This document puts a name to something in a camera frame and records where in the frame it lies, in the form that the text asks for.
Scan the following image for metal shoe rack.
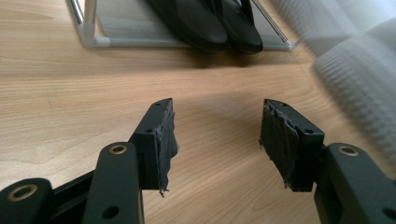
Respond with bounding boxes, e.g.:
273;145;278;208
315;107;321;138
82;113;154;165
66;0;295;51

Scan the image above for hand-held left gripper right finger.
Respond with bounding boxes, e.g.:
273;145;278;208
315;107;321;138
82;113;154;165
259;98;326;193

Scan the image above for black slipper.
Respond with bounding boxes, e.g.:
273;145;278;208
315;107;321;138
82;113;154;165
146;0;231;52
214;0;264;54

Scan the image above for white sneaker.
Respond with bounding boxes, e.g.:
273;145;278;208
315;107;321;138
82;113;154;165
269;0;396;166

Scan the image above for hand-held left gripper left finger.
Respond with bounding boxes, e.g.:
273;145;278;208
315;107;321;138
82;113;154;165
129;97;179;198

